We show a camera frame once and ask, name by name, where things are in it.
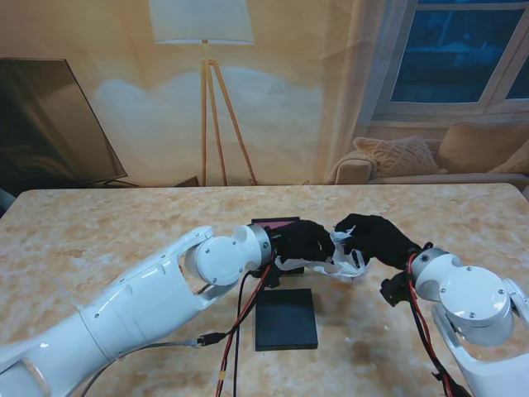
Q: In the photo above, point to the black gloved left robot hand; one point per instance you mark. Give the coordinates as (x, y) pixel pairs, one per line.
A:
(301, 244)

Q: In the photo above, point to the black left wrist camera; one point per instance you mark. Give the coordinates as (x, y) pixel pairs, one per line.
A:
(268, 279)

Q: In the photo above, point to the white framed window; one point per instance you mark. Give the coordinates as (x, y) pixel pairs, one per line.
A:
(446, 54)

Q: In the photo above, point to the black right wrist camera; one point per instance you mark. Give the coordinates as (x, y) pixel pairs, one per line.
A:
(394, 289)

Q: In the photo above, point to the dark flat television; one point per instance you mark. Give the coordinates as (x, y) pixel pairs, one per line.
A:
(41, 124)

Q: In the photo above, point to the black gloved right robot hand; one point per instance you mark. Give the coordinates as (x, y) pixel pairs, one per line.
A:
(380, 240)

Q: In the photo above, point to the knitted beige cushion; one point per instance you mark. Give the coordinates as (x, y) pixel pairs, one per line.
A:
(396, 157)

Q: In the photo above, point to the white plastic bag orange print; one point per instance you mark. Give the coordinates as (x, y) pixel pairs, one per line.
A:
(343, 264)

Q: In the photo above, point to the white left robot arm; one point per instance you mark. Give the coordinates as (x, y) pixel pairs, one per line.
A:
(144, 302)

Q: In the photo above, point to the black flat box lid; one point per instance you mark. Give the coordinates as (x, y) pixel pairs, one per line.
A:
(289, 322)

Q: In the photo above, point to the tripod floor lamp white shade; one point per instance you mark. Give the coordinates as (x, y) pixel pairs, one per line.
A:
(202, 20)

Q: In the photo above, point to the black gift box pink inside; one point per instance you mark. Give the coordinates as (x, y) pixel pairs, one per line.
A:
(273, 222)

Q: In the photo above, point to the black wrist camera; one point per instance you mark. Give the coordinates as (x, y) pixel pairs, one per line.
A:
(268, 279)
(394, 289)

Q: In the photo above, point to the beige sofa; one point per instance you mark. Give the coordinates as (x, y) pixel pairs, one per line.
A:
(475, 144)

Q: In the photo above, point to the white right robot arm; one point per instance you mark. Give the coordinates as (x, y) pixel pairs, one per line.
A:
(475, 302)

